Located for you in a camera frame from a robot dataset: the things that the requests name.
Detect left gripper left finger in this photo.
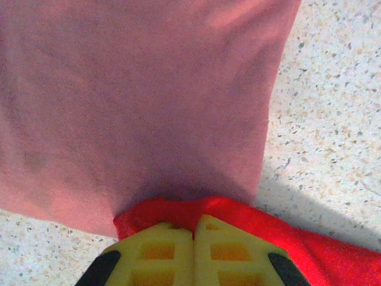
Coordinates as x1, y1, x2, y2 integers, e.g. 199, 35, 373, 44
76, 222, 194, 286

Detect red t-shirt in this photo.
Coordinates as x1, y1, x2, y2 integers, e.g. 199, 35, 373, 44
113, 195, 381, 286

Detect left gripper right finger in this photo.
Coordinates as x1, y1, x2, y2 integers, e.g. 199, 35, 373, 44
193, 214, 310, 286

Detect folded pink t-shirt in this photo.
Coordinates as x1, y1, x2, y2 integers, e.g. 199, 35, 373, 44
0, 0, 302, 239

